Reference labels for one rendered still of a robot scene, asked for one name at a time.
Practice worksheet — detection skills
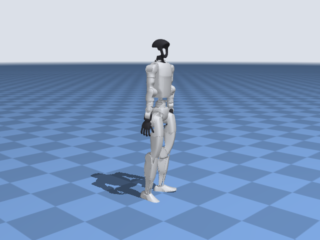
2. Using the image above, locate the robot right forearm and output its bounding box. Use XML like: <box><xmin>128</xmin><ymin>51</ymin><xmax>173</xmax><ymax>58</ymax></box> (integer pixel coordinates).
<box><xmin>144</xmin><ymin>88</ymin><xmax>155</xmax><ymax>119</ymax></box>

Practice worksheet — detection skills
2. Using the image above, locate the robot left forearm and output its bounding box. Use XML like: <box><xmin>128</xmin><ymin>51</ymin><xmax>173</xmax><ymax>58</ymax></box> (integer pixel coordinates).
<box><xmin>166</xmin><ymin>92</ymin><xmax>175</xmax><ymax>112</ymax></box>

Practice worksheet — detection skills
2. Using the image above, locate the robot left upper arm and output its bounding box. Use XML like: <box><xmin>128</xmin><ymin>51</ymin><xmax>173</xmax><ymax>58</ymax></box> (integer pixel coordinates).
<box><xmin>170</xmin><ymin>64</ymin><xmax>176</xmax><ymax>94</ymax></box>

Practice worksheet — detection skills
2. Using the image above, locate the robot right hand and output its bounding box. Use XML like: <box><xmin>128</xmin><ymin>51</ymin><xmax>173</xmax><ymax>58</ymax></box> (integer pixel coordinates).
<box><xmin>140</xmin><ymin>114</ymin><xmax>154</xmax><ymax>137</ymax></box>

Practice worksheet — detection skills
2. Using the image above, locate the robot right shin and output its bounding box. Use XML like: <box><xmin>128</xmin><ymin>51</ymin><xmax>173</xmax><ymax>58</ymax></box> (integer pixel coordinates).
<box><xmin>144</xmin><ymin>153</ymin><xmax>158</xmax><ymax>195</ymax></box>

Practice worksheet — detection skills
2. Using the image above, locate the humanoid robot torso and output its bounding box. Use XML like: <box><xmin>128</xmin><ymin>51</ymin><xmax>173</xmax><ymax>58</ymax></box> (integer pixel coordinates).
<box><xmin>150</xmin><ymin>59</ymin><xmax>172</xmax><ymax>121</ymax></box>

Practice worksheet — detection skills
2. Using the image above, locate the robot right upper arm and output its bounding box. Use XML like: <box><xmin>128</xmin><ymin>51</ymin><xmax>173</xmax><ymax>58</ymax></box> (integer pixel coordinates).
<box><xmin>145</xmin><ymin>64</ymin><xmax>158</xmax><ymax>97</ymax></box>

